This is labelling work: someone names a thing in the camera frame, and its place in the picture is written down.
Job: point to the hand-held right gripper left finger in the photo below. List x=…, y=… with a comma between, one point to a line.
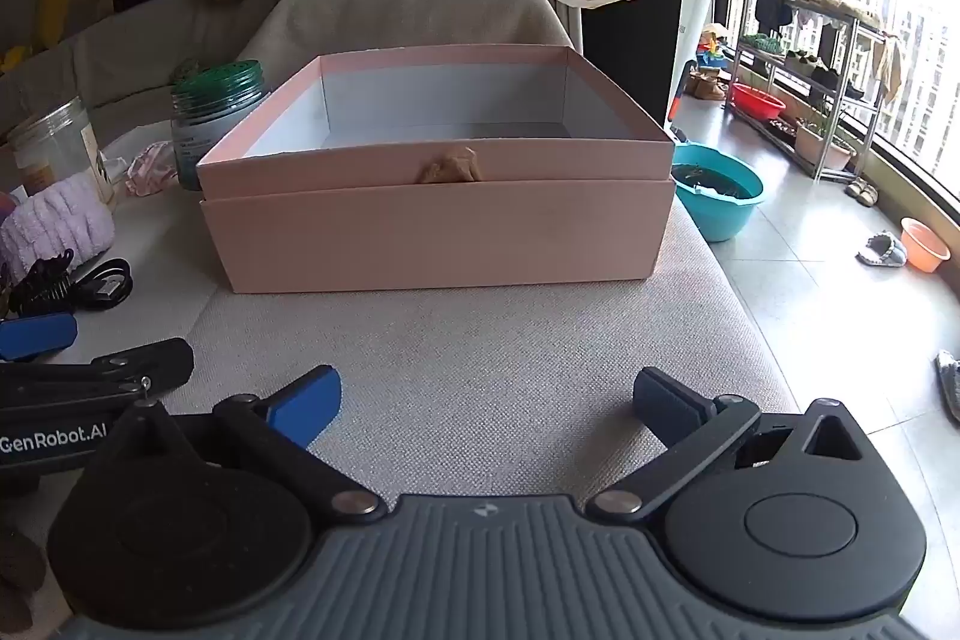
x=307, y=404

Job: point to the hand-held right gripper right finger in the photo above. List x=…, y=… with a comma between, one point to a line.
x=667, y=396

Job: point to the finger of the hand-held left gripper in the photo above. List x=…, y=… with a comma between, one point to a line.
x=37, y=336
x=150, y=362

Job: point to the lavender fluffy headband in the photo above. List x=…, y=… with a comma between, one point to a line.
x=52, y=227

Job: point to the pink cardboard box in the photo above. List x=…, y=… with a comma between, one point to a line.
x=450, y=235

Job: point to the teal plastic basin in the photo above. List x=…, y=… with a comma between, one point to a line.
x=720, y=212

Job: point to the small pink cloth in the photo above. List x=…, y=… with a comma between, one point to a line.
x=150, y=171

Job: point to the clear plastic jar cream lid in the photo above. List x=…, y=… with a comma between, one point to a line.
x=60, y=145

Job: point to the green lid glass jar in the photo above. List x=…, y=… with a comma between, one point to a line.
x=202, y=123

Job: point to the white slipper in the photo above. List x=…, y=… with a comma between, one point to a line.
x=883, y=250

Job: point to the tan fabric knot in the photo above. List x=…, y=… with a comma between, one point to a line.
x=450, y=168

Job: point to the grey slipper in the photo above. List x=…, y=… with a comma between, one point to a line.
x=949, y=385

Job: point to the beige sandals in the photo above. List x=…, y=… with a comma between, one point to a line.
x=862, y=192

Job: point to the potted plant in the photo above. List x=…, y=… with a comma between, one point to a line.
x=821, y=145

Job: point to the orange plastic basin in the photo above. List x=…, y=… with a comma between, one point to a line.
x=924, y=246

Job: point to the red plastic basin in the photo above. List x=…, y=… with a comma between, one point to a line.
x=757, y=102

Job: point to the brown boots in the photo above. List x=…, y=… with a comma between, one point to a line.
x=706, y=85

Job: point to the colourful toy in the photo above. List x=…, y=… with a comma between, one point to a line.
x=711, y=51

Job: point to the metal shoe rack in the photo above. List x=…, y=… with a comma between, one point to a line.
x=832, y=14

